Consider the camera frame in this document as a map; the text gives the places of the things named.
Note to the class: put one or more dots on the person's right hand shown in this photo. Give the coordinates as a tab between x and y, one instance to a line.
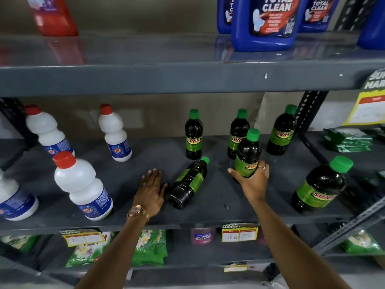
255	186

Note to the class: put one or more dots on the person's left hand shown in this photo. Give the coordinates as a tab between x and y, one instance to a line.
149	195

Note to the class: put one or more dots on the person's right thumb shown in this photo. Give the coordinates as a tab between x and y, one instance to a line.
234	173

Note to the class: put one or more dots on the person's left little finger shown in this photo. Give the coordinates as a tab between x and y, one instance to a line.
143	183

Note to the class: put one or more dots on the person's left thumb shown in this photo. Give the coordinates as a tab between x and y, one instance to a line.
164	192

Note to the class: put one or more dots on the person's left middle finger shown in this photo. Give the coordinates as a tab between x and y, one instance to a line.
153	177

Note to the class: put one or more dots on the dark bottle with green label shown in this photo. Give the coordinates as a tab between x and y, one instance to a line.
248	153

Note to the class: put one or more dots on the person's right forearm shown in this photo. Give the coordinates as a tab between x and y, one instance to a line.
288	243

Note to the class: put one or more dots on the person's left forearm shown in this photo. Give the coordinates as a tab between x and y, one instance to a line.
114	255

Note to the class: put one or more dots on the rose gold wristwatch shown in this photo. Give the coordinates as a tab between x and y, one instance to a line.
136	210

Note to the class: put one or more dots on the group of dark green-capped bottles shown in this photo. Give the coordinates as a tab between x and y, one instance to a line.
194	138

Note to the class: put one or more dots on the white bottle with red cap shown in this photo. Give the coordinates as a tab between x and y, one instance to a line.
115	135
15	201
49	132
81	183

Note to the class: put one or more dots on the green flower print packet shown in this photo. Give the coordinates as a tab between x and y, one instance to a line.
18	242
150	246
361	243
87	251

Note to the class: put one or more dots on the pink bottle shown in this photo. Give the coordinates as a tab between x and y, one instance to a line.
203	236

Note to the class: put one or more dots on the yellow shelf price tag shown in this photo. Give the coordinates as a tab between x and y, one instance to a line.
239	233
84	238

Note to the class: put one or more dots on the small yellow shelf tag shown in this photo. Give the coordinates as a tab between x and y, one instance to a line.
235	267

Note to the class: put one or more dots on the grey metal shelf rack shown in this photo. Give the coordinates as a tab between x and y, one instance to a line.
150	78

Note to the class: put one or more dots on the green wrapped packet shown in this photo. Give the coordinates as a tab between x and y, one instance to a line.
346	141

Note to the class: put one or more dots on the grey perforated metal rack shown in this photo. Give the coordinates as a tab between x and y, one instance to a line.
355	222

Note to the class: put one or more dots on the large yellow green price sign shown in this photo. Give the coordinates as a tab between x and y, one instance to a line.
368	111

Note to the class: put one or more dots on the blue toilet cleaner bottle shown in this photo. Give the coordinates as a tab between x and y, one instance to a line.
264	24
320	14
373	27
224	14

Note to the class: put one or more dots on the red cleaner bottle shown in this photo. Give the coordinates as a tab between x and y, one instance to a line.
54	14

